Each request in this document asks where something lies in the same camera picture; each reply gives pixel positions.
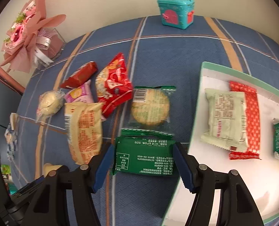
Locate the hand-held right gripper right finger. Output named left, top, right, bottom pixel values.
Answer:
left=173, top=142, right=265, bottom=226

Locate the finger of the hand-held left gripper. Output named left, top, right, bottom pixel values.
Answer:
left=6, top=192, right=36, bottom=215
left=13, top=175, right=47, bottom=197

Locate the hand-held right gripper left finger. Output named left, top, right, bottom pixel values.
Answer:
left=24, top=144, right=117, bottom=226

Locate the cream cone-shaped pastry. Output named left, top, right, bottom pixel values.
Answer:
left=42, top=162, right=63, bottom=177

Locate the dark green snack packet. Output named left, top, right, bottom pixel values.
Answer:
left=111, top=128, right=178, bottom=176

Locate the orange print bread packet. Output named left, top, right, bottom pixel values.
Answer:
left=64, top=102, right=104, bottom=166

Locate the pale green snack packet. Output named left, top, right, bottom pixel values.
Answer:
left=200, top=88, right=248, bottom=151

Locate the round cookie clear packet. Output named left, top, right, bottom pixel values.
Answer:
left=128, top=86, right=177, bottom=130

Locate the pink snack packet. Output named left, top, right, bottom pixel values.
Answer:
left=64, top=79, right=107, bottom=121

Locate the white tray box teal rim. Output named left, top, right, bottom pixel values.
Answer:
left=162, top=61, right=279, bottom=226

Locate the cream pastry clear wrap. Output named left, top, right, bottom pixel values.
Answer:
left=36, top=91, right=66, bottom=123

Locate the red printed snack bag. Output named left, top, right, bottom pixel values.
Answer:
left=95, top=52, right=133, bottom=118

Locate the red patterned packet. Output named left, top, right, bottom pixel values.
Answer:
left=228, top=81, right=261, bottom=160

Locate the dark red snack packet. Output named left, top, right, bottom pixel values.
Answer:
left=60, top=61, right=99, bottom=89

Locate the green printed item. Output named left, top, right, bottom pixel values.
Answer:
left=0, top=164, right=14, bottom=191

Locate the blue white crumpled wrapper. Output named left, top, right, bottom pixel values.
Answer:
left=4, top=113, right=19, bottom=160

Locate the dark cabinet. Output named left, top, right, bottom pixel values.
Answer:
left=0, top=61, right=24, bottom=137

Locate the clear box with ribbon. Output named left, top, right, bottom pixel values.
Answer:
left=32, top=27, right=67, bottom=70

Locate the pink flower bouquet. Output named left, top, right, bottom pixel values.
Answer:
left=0, top=0, right=67, bottom=73

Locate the teal toy chest box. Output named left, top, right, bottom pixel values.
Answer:
left=156, top=0, right=195, bottom=31

